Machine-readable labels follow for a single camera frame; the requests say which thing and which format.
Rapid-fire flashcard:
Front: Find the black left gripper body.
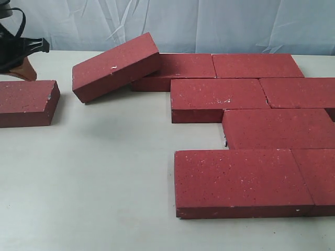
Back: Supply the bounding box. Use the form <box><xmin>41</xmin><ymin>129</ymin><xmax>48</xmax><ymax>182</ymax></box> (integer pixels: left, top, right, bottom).
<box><xmin>1</xmin><ymin>25</ymin><xmax>49</xmax><ymax>73</ymax></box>

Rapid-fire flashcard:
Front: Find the red brick with chipped corner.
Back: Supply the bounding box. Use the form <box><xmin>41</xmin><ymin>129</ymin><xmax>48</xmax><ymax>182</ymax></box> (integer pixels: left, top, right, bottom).
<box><xmin>170</xmin><ymin>78</ymin><xmax>270</xmax><ymax>123</ymax></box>

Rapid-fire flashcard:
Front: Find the tilted red brick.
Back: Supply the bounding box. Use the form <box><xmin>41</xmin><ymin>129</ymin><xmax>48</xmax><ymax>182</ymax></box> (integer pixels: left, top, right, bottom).
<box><xmin>72</xmin><ymin>32</ymin><xmax>162</xmax><ymax>103</ymax></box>

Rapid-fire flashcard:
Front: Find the red brick back row left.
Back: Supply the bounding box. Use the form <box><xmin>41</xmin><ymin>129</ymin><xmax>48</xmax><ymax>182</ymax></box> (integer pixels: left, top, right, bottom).
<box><xmin>131</xmin><ymin>53</ymin><xmax>216</xmax><ymax>92</ymax></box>

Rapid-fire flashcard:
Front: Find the red brick back row right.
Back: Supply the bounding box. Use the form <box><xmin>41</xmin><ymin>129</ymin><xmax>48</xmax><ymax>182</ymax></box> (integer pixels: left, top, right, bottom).
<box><xmin>212</xmin><ymin>53</ymin><xmax>304</xmax><ymax>78</ymax></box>

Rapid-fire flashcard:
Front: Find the red brick second row right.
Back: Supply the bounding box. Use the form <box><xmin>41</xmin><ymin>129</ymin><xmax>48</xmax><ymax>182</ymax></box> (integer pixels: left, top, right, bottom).
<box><xmin>259</xmin><ymin>77</ymin><xmax>335</xmax><ymax>120</ymax></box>

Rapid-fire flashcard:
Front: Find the red brick third row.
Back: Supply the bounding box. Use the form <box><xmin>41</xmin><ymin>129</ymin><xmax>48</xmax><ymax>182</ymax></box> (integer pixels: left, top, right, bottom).
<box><xmin>222</xmin><ymin>108</ymin><xmax>334</xmax><ymax>150</ymax></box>

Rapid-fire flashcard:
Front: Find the white backdrop curtain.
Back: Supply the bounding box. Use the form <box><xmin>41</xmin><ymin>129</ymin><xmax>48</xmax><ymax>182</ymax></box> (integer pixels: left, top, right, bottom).
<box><xmin>2</xmin><ymin>0</ymin><xmax>334</xmax><ymax>55</ymax></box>

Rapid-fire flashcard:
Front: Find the black cable loop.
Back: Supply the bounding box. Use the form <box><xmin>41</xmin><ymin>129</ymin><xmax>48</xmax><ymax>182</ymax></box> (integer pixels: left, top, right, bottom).
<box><xmin>0</xmin><ymin>7</ymin><xmax>27</xmax><ymax>39</ymax></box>

